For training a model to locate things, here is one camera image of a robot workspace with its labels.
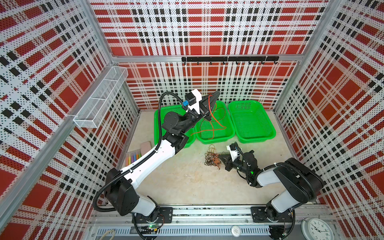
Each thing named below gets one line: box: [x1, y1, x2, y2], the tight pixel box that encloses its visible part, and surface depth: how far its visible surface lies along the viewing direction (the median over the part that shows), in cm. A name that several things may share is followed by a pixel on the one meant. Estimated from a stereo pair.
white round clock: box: [301, 217, 335, 240], surface depth 68 cm
